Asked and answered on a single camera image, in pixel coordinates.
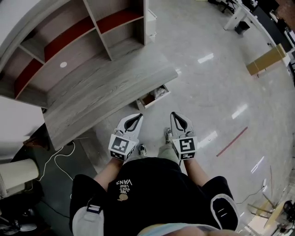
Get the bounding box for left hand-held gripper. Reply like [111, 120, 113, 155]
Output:
[108, 113, 143, 162]

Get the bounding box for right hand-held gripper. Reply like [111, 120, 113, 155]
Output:
[170, 112, 198, 161]

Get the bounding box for white wooden drawer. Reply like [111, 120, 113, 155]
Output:
[136, 84, 171, 111]

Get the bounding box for blue and white plastic packet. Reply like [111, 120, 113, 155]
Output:
[151, 87, 167, 99]

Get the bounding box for person's left forearm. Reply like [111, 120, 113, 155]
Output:
[93, 159, 125, 192]

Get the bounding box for person's right forearm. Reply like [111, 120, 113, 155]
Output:
[183, 158, 210, 187]

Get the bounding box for olive trousers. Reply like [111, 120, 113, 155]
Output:
[158, 142, 183, 165]

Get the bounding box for red floor tape strip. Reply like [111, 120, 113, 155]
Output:
[216, 126, 248, 157]

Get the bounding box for grey wooden desk with hutch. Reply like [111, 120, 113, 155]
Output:
[0, 0, 179, 150]

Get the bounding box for black printed t-shirt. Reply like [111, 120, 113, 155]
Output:
[69, 156, 240, 236]

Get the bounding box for brown wooden block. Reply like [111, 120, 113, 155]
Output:
[23, 137, 50, 150]

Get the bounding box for white side cabinet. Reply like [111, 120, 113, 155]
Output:
[146, 9, 159, 43]

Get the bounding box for long cardboard box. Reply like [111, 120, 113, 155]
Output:
[246, 43, 287, 77]

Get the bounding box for wooden stool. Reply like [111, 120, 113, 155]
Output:
[248, 193, 277, 217]

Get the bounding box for black trash bin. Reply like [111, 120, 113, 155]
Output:
[235, 20, 251, 35]

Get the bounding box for cream ribbed cylinder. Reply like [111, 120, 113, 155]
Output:
[0, 159, 39, 196]

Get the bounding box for long white office desk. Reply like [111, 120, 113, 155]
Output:
[223, 0, 283, 47]

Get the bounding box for round wooden table top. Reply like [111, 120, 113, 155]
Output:
[265, 200, 291, 229]

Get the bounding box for black office chair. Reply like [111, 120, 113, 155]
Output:
[215, 0, 236, 13]

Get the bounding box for white floor cable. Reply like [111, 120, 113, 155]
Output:
[38, 142, 77, 183]

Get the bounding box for thin black floor cable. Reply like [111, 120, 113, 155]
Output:
[236, 189, 265, 205]

